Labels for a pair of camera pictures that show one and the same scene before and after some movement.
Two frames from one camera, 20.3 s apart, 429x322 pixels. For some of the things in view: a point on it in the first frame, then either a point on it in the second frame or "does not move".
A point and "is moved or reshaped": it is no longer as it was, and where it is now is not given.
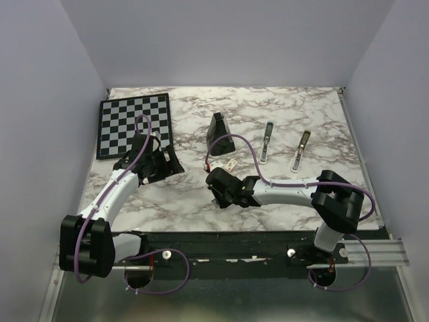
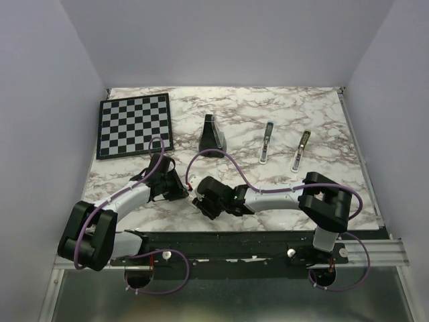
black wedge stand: (218, 127) is moved or reshaped
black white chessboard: (117, 123) does not move
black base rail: (234, 255) does not move
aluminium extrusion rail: (383, 252) does not move
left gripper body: (155, 161) → (172, 188)
